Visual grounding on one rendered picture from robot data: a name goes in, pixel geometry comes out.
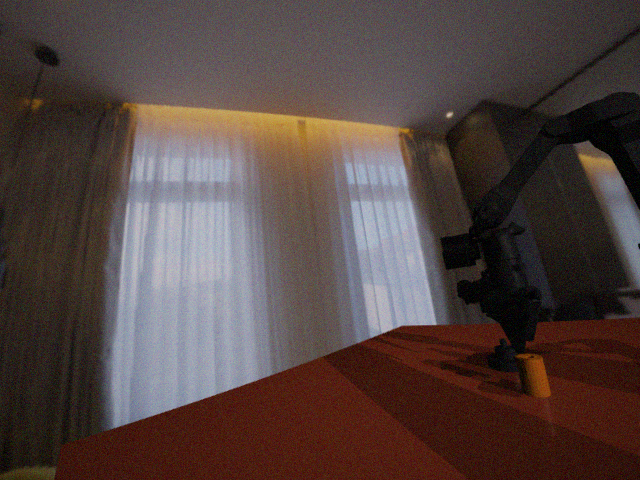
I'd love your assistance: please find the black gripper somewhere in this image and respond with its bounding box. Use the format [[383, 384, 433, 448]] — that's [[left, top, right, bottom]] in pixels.
[[479, 258, 542, 354]]

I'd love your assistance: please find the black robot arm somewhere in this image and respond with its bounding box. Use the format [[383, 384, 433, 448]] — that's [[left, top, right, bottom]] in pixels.
[[441, 91, 640, 305]]

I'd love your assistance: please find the orange knob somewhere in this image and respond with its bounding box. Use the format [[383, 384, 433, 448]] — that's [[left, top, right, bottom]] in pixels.
[[515, 354, 551, 398]]

